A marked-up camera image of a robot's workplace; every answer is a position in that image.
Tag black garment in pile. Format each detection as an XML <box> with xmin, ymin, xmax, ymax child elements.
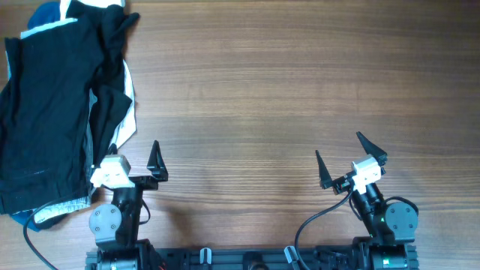
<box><xmin>67</xmin><ymin>1</ymin><xmax>140</xmax><ymax>165</ymax></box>

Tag blue garment at bottom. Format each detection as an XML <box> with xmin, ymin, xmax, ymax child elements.
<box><xmin>28</xmin><ymin>0</ymin><xmax>71</xmax><ymax>232</ymax></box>

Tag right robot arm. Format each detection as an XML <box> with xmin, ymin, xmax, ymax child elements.
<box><xmin>314</xmin><ymin>132</ymin><xmax>419</xmax><ymax>270</ymax></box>

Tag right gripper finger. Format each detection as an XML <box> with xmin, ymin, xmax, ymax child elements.
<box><xmin>315</xmin><ymin>150</ymin><xmax>332</xmax><ymax>189</ymax></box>
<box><xmin>356</xmin><ymin>131</ymin><xmax>388</xmax><ymax>166</ymax></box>

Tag white garment in pile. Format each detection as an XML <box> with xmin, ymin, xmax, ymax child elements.
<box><xmin>20</xmin><ymin>0</ymin><xmax>137</xmax><ymax>148</ymax></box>

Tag left black cable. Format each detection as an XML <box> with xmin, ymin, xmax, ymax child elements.
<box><xmin>22</xmin><ymin>190</ymin><xmax>82</xmax><ymax>270</ymax></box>

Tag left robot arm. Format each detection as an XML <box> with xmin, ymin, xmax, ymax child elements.
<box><xmin>85</xmin><ymin>140</ymin><xmax>169</xmax><ymax>270</ymax></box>

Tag black shorts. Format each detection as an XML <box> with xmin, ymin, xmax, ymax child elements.
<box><xmin>1</xmin><ymin>17</ymin><xmax>104</xmax><ymax>214</ymax></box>

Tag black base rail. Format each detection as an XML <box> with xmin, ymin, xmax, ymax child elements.
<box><xmin>85</xmin><ymin>245</ymin><xmax>419</xmax><ymax>270</ymax></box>

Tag light blue denim shorts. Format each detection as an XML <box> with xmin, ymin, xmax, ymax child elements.
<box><xmin>34</xmin><ymin>122</ymin><xmax>95</xmax><ymax>224</ymax></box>

